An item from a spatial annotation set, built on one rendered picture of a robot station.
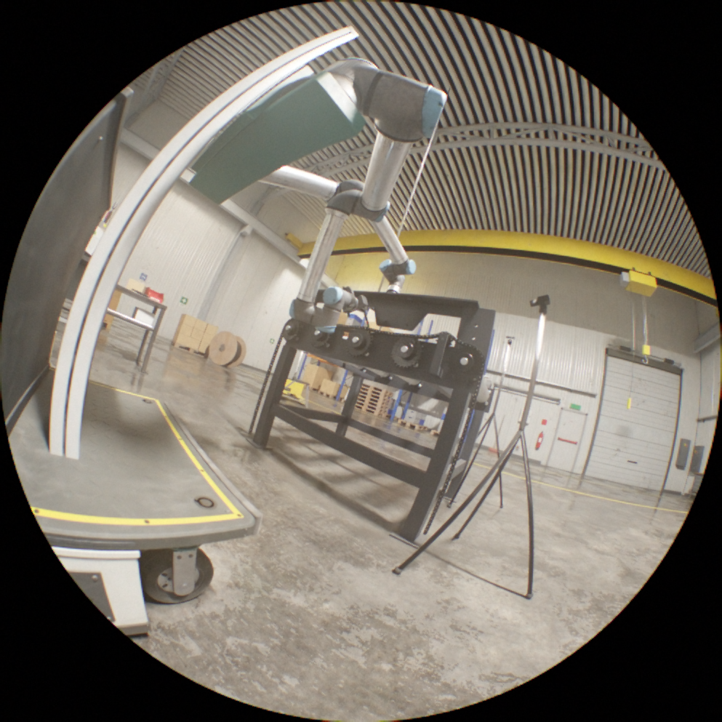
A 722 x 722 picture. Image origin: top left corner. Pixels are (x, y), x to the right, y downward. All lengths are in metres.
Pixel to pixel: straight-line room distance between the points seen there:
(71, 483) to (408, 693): 0.72
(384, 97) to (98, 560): 0.98
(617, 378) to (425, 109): 11.13
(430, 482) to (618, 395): 10.47
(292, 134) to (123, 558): 0.81
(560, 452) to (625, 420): 2.99
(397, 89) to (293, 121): 0.26
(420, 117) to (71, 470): 0.97
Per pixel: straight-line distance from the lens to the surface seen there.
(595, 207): 10.60
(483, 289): 11.93
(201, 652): 0.66
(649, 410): 12.00
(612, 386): 11.25
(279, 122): 0.65
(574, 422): 10.53
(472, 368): 1.15
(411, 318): 1.39
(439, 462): 1.17
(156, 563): 0.59
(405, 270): 1.56
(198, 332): 8.50
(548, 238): 8.80
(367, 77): 0.74
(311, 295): 1.20
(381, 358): 1.36
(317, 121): 0.61
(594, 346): 11.43
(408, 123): 0.74
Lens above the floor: 0.60
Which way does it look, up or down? 7 degrees up
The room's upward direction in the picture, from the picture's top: 18 degrees clockwise
